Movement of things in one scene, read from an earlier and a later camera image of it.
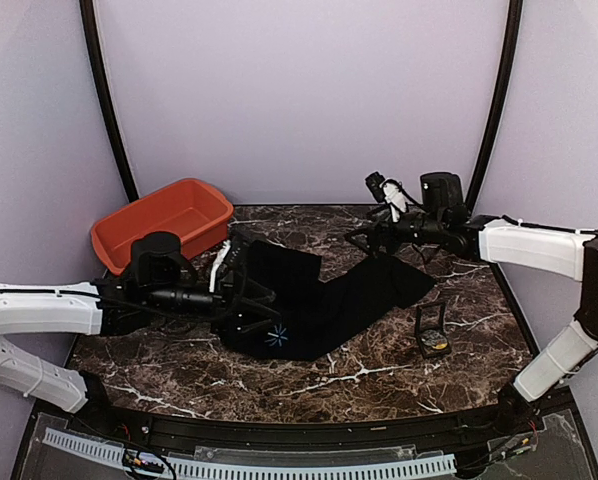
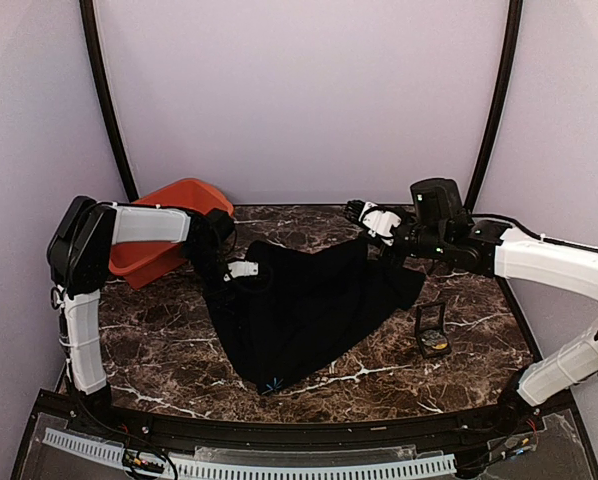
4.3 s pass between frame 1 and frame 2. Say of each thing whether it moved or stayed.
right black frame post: stayed
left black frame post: stayed
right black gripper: moved
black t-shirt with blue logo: moved
